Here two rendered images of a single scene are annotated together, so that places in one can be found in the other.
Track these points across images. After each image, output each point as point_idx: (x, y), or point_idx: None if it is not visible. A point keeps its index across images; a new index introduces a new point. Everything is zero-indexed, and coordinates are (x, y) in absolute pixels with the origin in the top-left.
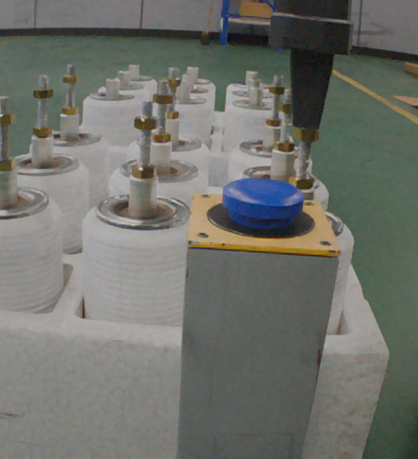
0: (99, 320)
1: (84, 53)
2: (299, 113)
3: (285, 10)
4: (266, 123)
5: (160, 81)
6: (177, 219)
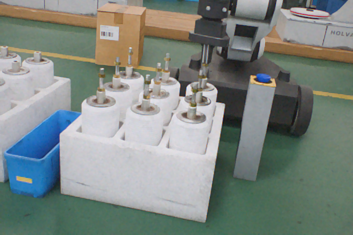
0: None
1: None
2: (209, 60)
3: (221, 37)
4: (128, 66)
5: (159, 64)
6: (205, 97)
